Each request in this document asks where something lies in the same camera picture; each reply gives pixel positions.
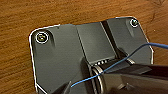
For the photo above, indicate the dark robot base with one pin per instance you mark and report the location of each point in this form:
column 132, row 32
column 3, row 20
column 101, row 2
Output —
column 63, row 56

